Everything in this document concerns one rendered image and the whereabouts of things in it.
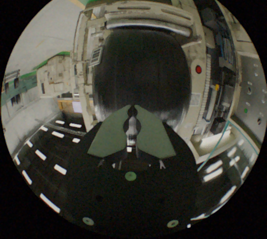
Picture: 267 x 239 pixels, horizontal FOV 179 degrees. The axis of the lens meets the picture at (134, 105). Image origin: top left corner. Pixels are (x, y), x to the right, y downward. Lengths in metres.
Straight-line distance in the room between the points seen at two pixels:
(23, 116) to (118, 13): 11.65
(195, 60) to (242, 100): 0.34
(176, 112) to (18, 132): 11.84
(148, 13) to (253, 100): 0.58
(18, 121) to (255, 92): 12.11
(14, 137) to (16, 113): 2.41
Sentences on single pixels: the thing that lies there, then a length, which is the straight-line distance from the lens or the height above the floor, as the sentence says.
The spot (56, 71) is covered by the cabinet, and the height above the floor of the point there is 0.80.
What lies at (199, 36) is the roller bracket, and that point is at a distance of 0.41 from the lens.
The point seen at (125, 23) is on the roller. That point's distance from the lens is 0.38.
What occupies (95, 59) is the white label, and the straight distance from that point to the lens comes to 0.27.
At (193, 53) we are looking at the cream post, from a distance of 0.51.
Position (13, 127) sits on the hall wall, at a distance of 11.56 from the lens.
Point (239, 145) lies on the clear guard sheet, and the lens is 0.58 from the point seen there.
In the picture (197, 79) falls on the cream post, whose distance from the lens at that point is 0.52.
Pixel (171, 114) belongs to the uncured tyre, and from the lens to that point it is 0.25.
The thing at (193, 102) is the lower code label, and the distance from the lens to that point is 0.53.
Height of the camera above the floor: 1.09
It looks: 22 degrees up
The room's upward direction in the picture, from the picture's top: 179 degrees counter-clockwise
